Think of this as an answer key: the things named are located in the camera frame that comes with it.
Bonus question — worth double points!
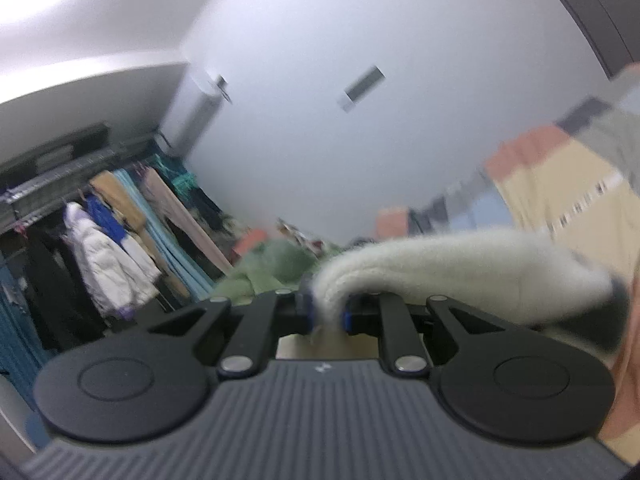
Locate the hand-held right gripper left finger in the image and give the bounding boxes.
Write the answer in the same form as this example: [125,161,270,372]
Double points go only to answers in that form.
[148,290,317,380]

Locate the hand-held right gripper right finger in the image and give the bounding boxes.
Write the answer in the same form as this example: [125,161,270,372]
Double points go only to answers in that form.
[342,292,507,377]

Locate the cream striped sweater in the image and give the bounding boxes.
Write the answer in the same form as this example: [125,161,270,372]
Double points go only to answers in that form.
[277,227,633,368]

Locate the green fleece garment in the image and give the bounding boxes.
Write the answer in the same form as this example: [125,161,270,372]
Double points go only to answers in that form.
[215,239,346,307]

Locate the clear plastic package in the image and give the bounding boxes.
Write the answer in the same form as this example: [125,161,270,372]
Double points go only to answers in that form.
[277,219,331,254]

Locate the orange box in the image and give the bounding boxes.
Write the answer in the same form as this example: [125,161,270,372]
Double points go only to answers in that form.
[232,230,269,261]

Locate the light blue hanging cloth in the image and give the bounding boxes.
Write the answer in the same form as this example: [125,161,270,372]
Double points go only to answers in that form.
[112,170,216,304]

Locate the green hanging garment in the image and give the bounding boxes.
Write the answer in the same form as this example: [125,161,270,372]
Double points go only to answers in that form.
[152,152,200,197]

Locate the white puffer jacket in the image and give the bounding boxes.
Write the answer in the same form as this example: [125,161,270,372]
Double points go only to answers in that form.
[64,202,164,319]

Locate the blue hanging garment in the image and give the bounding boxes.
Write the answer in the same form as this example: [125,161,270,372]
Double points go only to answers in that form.
[85,195,127,242]

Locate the tan hanging garment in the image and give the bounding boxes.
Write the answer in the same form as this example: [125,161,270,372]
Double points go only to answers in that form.
[90,170,161,261]

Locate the white air conditioner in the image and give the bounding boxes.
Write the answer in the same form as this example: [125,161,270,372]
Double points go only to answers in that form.
[162,72,227,154]

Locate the patchwork blanket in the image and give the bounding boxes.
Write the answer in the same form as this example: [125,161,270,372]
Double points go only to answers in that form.
[375,62,640,461]

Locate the black hanging coat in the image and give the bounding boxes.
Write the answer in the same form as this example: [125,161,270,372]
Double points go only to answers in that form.
[22,225,109,352]

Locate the teal hanging cloth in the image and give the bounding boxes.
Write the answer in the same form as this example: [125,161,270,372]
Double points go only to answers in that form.
[0,250,57,411]

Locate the dark storage box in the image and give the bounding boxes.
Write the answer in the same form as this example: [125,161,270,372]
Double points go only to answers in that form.
[0,124,112,174]

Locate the grey door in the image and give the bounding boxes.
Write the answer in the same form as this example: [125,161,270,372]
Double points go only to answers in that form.
[530,0,640,79]

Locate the grey wall switch panel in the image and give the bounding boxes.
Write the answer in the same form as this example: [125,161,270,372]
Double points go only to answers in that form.
[337,65,386,111]

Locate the metal wire shelf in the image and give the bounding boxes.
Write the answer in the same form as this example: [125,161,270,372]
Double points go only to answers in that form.
[0,135,167,234]

